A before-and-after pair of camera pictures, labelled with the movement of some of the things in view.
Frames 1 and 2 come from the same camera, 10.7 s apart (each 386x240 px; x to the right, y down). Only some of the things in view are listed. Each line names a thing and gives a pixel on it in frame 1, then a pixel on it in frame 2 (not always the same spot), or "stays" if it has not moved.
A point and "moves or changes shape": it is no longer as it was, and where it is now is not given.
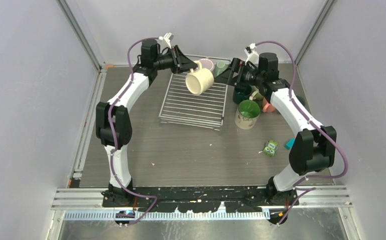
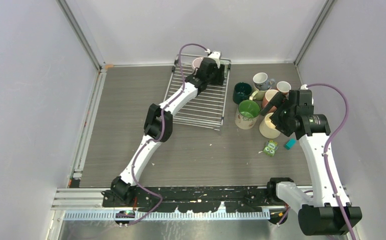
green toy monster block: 270,148 stays
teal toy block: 289,144 stays
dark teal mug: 242,92 stays
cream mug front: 248,112 stays
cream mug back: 200,80 moves or changes shape
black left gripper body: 175,65 -> 216,78
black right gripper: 237,65 -> 282,127
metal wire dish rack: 181,107 stays
